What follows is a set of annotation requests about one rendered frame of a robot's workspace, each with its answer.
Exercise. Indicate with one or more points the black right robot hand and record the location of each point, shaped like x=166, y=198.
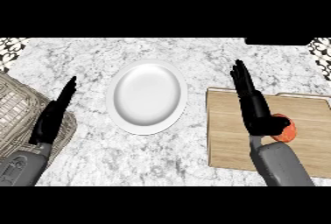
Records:
x=255, y=108

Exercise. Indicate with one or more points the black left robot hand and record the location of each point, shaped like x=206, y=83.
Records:
x=51, y=118

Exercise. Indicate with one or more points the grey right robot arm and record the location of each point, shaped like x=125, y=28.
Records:
x=278, y=163

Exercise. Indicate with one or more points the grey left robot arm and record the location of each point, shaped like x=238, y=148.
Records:
x=24, y=166

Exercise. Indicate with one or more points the orange squash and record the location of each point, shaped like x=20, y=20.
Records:
x=287, y=134

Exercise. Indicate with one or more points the wooden tray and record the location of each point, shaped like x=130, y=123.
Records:
x=228, y=140

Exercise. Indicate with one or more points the white oval plate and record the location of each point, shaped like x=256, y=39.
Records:
x=147, y=96

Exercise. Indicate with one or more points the beige wicker basket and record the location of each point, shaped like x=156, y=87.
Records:
x=17, y=113

